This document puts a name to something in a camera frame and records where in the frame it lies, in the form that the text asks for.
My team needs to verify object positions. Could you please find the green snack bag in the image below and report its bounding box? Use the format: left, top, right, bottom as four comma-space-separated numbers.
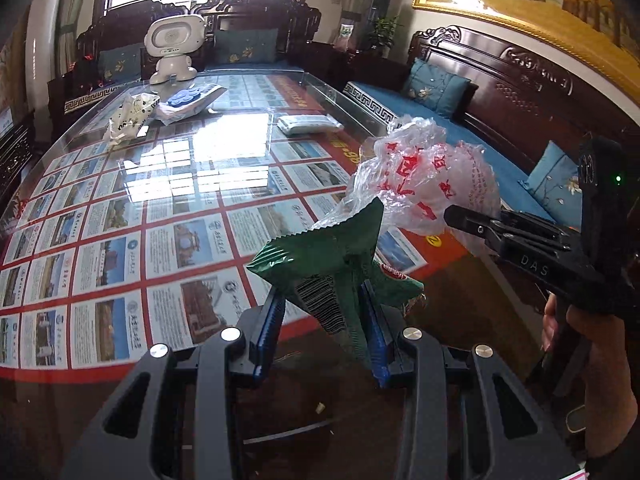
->
247, 198, 424, 365

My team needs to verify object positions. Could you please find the clear plastic bag red print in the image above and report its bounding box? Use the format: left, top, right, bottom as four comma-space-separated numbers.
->
316, 116, 501, 235

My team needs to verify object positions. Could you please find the person's right hand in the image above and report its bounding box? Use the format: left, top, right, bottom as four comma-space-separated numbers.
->
566, 306, 638, 458

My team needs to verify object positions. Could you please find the teal embroidered pillow near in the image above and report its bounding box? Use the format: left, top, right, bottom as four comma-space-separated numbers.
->
520, 141, 582, 231

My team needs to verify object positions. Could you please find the teal embroidered pillow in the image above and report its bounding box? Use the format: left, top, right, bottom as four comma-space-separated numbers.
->
520, 141, 582, 231
402, 58, 471, 119

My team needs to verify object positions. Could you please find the white tissue pack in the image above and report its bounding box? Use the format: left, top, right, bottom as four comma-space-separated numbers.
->
277, 114, 343, 136

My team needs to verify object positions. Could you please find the teal embroidered pillow far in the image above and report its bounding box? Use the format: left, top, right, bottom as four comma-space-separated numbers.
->
402, 58, 471, 119

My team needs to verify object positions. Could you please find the rosewood sofa blue cushion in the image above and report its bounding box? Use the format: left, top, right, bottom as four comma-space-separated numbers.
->
342, 24, 640, 231

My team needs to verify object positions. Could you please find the gold framed tree painting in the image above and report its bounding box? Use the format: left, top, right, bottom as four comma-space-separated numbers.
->
412, 0, 639, 102

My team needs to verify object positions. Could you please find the white blue wipes pack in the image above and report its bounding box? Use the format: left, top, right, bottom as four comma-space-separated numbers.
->
153, 84, 227, 126

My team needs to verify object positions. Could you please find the white crumpled floral bag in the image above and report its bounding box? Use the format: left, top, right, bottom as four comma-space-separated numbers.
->
104, 92, 160, 148

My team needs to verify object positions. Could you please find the potted green plant corner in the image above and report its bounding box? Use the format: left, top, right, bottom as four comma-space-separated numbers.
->
368, 16, 398, 56

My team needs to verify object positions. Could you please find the dark wood tv cabinet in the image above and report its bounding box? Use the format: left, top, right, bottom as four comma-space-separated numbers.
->
0, 112, 35, 211

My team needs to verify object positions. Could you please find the rosewood armchair right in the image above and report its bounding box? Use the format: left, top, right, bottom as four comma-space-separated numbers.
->
192, 0, 321, 70

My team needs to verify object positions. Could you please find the rosewood armchair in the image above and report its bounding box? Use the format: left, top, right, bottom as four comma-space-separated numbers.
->
192, 0, 321, 70
48, 0, 188, 138

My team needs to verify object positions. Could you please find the white robot toy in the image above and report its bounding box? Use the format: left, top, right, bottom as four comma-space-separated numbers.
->
144, 14, 206, 84

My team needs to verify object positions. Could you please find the rosewood armchair left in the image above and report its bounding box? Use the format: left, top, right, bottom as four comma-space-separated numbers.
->
48, 0, 188, 138

